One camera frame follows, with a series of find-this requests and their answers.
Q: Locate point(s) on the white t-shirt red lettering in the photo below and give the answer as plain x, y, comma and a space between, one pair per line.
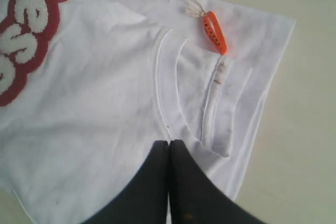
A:
87, 87

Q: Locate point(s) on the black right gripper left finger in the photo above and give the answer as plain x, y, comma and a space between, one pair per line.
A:
144, 199

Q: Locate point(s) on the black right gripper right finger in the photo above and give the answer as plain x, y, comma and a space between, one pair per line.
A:
193, 197

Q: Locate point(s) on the orange hang tag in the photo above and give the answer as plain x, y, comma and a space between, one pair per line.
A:
214, 32

